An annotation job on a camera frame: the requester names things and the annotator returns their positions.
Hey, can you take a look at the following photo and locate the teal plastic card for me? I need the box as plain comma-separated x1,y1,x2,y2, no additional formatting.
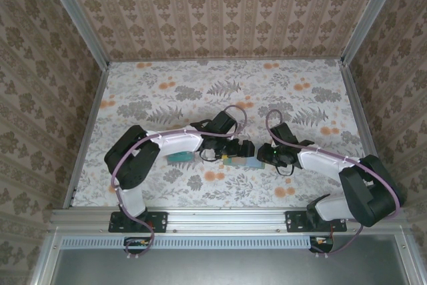
165,153,195,165

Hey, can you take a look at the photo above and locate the aluminium mounting beam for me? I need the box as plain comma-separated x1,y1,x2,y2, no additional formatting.
49,207,410,233

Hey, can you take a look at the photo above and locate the grey metal panel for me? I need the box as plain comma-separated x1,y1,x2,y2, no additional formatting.
31,231,427,285

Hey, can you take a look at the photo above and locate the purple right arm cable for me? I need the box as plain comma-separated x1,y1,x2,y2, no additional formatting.
266,109,401,259

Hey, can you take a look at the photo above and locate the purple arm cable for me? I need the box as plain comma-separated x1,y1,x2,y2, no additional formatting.
111,104,248,261
266,109,401,259

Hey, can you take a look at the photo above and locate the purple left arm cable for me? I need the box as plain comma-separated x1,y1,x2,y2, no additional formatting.
111,104,248,261

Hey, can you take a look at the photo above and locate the aluminium side rail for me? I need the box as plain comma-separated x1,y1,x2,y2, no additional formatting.
63,63,111,209
340,59,394,209

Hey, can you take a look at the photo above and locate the black connector with orange wires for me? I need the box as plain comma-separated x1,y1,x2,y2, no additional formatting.
309,235,334,254
123,236,151,254

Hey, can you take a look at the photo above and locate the slotted grey cable duct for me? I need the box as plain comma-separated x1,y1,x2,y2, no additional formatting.
61,235,313,250

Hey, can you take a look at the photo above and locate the aluminium frame post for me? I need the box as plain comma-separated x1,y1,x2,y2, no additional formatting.
39,0,111,67
340,0,408,65

